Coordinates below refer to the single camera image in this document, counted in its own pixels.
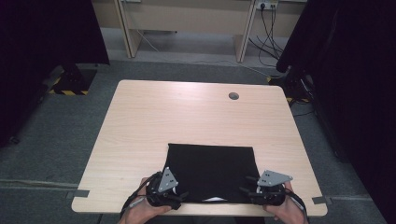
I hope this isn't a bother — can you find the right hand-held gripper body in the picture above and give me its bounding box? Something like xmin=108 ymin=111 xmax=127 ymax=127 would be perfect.
xmin=251 ymin=169 xmax=293 ymax=206

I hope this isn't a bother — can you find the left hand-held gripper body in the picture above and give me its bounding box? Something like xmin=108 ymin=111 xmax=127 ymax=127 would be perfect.
xmin=146 ymin=166 xmax=181 ymax=210

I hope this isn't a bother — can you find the black tank top white trim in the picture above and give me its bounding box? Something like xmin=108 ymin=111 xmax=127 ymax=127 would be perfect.
xmin=162 ymin=143 xmax=262 ymax=204

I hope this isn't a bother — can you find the person's right hand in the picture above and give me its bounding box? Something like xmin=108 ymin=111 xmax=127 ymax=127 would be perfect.
xmin=263 ymin=181 xmax=306 ymax=220

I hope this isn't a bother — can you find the person's left hand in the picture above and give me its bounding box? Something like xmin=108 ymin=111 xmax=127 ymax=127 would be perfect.
xmin=124 ymin=177 xmax=172 ymax=223

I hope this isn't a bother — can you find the grey tape piece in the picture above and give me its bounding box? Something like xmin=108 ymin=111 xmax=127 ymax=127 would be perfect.
xmin=65 ymin=189 xmax=91 ymax=200
xmin=312 ymin=195 xmax=332 ymax=205

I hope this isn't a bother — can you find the black stand base hazard tape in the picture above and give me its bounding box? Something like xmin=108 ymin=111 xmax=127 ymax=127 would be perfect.
xmin=49 ymin=63 xmax=98 ymax=96

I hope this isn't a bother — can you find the tall black curtain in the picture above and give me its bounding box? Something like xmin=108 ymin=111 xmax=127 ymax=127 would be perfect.
xmin=276 ymin=0 xmax=396 ymax=224

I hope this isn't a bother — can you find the white power strip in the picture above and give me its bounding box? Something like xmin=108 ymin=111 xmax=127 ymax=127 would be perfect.
xmin=255 ymin=0 xmax=279 ymax=10

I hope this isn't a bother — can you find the wide black curtain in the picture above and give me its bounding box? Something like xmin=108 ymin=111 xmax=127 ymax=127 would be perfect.
xmin=0 ymin=0 xmax=110 ymax=147

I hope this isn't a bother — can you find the left hand-held gripper cable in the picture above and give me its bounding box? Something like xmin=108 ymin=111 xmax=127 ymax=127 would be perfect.
xmin=120 ymin=172 xmax=161 ymax=218

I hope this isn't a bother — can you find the hand-held gripper cable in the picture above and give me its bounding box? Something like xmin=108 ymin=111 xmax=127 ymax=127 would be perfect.
xmin=120 ymin=172 xmax=161 ymax=218
xmin=283 ymin=186 xmax=310 ymax=220

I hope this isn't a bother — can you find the right hand-held gripper cable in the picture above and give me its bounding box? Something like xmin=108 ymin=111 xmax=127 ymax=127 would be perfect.
xmin=283 ymin=186 xmax=310 ymax=220

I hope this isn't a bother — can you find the black stand base with cables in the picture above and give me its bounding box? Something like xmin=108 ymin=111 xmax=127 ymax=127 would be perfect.
xmin=266 ymin=65 xmax=314 ymax=106

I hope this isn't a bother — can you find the bundle of black cables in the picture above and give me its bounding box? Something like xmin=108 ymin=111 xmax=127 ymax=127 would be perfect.
xmin=247 ymin=4 xmax=285 ymax=68

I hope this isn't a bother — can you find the white floor cable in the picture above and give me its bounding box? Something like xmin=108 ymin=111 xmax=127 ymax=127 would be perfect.
xmin=135 ymin=29 xmax=276 ymax=78

